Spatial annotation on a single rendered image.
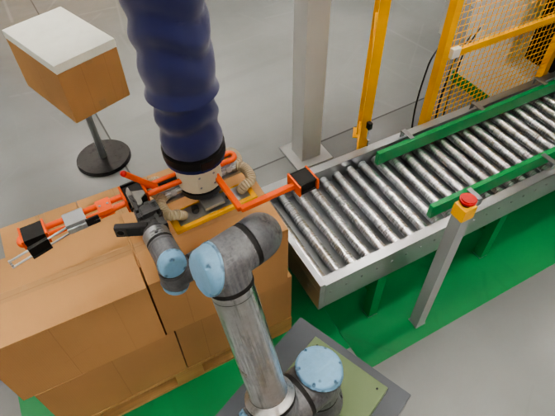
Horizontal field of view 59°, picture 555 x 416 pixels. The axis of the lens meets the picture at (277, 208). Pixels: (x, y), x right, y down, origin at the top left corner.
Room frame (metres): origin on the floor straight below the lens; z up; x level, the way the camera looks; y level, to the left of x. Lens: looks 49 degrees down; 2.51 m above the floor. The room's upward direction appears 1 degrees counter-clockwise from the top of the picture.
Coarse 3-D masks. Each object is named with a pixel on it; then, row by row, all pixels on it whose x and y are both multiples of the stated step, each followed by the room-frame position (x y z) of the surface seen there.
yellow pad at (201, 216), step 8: (248, 192) 1.29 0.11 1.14; (240, 200) 1.25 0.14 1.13; (248, 200) 1.25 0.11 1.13; (184, 208) 1.22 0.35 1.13; (192, 208) 1.19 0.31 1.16; (200, 208) 1.21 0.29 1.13; (216, 208) 1.21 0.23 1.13; (224, 208) 1.21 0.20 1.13; (232, 208) 1.22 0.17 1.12; (192, 216) 1.17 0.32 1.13; (200, 216) 1.17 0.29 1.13; (208, 216) 1.18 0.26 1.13; (216, 216) 1.19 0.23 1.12; (176, 224) 1.14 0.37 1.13; (184, 224) 1.14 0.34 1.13; (192, 224) 1.14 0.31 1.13; (200, 224) 1.15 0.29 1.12; (176, 232) 1.11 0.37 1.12
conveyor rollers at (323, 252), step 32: (544, 96) 2.68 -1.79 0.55; (480, 128) 2.35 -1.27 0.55; (512, 128) 2.35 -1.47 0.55; (544, 128) 2.35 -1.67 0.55; (416, 160) 2.08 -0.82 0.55; (448, 160) 2.07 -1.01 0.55; (480, 160) 2.07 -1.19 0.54; (512, 160) 2.08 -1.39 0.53; (320, 192) 1.84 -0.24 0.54; (352, 192) 1.83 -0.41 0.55; (384, 192) 1.84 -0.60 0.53; (448, 192) 1.81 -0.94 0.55; (320, 224) 1.61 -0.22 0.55; (384, 224) 1.60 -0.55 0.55; (416, 224) 1.60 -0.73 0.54; (320, 256) 1.41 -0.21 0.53; (352, 256) 1.40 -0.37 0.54
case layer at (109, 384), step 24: (168, 168) 2.04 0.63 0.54; (48, 216) 1.69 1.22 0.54; (120, 216) 1.68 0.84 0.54; (288, 288) 1.28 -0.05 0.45; (264, 312) 1.22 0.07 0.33; (288, 312) 1.28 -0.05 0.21; (168, 336) 1.00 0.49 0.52; (192, 336) 1.04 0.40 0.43; (216, 336) 1.10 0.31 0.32; (120, 360) 0.89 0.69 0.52; (144, 360) 0.93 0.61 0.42; (168, 360) 0.98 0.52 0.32; (192, 360) 1.03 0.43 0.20; (72, 384) 0.80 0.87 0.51; (96, 384) 0.83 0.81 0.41; (120, 384) 0.87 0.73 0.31; (144, 384) 0.91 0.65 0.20; (48, 408) 0.74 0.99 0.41; (72, 408) 0.77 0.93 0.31; (96, 408) 0.80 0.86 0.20
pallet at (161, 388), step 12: (276, 324) 1.25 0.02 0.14; (288, 324) 1.28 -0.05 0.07; (276, 336) 1.25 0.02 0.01; (228, 348) 1.11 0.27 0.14; (204, 360) 1.05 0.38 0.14; (216, 360) 1.11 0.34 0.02; (228, 360) 1.11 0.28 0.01; (180, 372) 0.99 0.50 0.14; (192, 372) 1.02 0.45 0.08; (204, 372) 1.04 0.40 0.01; (156, 384) 0.93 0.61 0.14; (168, 384) 0.98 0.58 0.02; (180, 384) 0.98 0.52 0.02; (132, 396) 0.88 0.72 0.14; (144, 396) 0.92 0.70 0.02; (156, 396) 0.92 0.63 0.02; (108, 408) 0.82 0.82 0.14; (120, 408) 0.86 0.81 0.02; (132, 408) 0.86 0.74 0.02
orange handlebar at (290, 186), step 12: (156, 180) 1.25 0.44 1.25; (180, 180) 1.25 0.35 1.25; (216, 180) 1.25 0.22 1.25; (156, 192) 1.20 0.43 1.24; (228, 192) 1.18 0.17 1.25; (276, 192) 1.18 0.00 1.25; (96, 204) 1.14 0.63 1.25; (108, 204) 1.14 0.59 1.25; (120, 204) 1.14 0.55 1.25; (240, 204) 1.13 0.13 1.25; (252, 204) 1.13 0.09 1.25; (48, 228) 1.05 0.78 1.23; (60, 228) 1.04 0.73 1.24
